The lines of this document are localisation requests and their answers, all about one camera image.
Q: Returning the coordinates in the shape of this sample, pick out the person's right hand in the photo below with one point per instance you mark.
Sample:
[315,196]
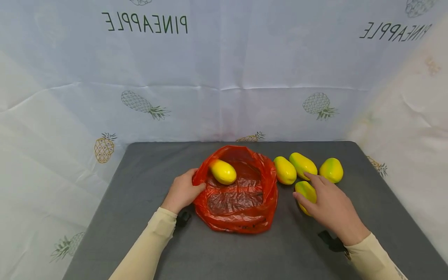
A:
[334,210]

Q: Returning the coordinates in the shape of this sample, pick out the person's left hand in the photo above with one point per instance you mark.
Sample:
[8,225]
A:
[181,191]

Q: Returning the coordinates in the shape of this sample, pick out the person's left thumb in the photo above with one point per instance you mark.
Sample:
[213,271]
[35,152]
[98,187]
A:
[200,188]

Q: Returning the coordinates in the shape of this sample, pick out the person's right thumb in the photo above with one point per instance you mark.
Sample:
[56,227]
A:
[300,197]

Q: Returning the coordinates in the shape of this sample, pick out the person's right index finger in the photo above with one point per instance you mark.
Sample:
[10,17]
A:
[314,179]

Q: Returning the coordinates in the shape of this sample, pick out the person's left fingers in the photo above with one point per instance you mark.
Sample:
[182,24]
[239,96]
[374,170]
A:
[191,174]

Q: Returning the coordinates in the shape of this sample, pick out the yellow green mango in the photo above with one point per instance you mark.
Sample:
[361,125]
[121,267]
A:
[302,164]
[285,170]
[306,190]
[224,172]
[331,170]

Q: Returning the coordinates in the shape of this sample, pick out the red plastic bag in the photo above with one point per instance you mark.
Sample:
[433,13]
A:
[241,210]

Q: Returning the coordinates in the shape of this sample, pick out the person's right forearm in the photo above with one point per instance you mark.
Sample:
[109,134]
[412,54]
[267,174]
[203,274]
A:
[371,258]

